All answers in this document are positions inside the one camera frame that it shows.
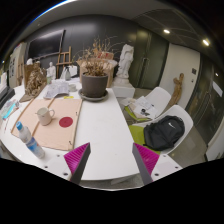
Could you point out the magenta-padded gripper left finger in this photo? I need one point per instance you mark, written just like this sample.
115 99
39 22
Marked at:
77 158

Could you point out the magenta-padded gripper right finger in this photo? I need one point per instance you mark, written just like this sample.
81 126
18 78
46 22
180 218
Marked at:
146 159

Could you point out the brown cardboard sheet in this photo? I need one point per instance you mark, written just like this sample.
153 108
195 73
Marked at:
60 135

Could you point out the black backpack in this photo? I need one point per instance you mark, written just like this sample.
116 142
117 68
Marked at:
164 132

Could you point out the flat round red coaster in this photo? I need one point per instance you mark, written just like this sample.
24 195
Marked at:
66 122

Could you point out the clear blue-capped plastic bottle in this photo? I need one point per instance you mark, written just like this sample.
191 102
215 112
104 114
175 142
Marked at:
29 141

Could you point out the stack of papers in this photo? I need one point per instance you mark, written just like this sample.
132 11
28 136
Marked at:
144 107

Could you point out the white ceramic mug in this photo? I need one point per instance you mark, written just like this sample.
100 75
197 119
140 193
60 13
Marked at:
44 115

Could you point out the white chair with green cushion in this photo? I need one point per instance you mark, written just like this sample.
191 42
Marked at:
185 118

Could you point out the small yellow flat item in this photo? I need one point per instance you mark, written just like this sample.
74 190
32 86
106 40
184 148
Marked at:
68 97

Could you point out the grey pot saucer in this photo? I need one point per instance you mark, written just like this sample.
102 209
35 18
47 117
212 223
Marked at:
83 96

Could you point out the white chair with papers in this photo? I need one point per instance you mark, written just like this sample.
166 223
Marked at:
161 96

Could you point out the open magazine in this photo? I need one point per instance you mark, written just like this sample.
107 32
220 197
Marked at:
56 89

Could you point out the dark grey plant pot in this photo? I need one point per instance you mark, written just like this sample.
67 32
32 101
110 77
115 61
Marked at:
94 85

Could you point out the tall wooden figure sculpture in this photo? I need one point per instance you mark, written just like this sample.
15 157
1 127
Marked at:
177 88

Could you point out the brown wooden root sculpture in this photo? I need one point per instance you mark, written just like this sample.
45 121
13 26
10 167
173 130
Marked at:
35 81

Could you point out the small white plaster figure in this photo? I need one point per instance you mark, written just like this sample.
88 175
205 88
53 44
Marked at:
51 70

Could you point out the wooden easel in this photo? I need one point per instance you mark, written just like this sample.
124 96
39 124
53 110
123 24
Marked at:
63 61

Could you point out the large white plaster statue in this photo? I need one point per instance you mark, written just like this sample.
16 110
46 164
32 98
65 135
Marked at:
125 63

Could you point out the dried brown plant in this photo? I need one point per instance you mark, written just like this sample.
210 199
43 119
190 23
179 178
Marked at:
96 61

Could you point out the round ceiling light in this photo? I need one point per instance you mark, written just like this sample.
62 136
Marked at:
206 42
166 31

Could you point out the white statue pedestal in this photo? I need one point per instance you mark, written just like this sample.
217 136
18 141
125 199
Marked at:
123 91

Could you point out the dark wall screen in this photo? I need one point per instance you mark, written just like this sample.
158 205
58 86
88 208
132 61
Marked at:
45 45

